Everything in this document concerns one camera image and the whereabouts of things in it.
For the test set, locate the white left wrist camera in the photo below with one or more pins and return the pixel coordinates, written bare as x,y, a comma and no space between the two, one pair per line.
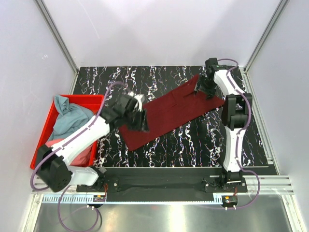
140,98

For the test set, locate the left aluminium corner post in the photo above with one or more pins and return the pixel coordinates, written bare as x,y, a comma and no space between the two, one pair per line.
56,34

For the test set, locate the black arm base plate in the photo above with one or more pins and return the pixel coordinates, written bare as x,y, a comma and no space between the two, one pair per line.
161,194

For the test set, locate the pink t shirt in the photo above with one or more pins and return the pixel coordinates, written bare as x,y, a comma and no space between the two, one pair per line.
81,160

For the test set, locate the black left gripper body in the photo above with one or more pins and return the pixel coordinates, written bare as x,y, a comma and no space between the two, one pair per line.
135,121

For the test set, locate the white slotted cable duct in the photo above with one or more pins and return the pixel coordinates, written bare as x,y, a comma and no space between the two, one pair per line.
94,199

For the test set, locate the dark red t shirt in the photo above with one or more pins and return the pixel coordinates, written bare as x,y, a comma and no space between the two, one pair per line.
170,111

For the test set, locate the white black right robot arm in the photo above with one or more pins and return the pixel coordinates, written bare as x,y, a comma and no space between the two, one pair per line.
236,117

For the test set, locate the aluminium frame rail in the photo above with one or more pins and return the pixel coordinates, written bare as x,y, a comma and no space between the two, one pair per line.
209,184

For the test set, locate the black marbled table mat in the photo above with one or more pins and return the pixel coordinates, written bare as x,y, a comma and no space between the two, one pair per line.
199,143

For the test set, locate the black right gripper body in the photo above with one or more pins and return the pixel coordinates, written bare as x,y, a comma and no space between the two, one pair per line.
206,85

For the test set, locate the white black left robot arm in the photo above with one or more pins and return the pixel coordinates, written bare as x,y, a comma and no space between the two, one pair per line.
53,164

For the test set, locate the light blue t shirt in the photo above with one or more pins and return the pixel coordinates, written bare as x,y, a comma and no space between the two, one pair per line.
71,117

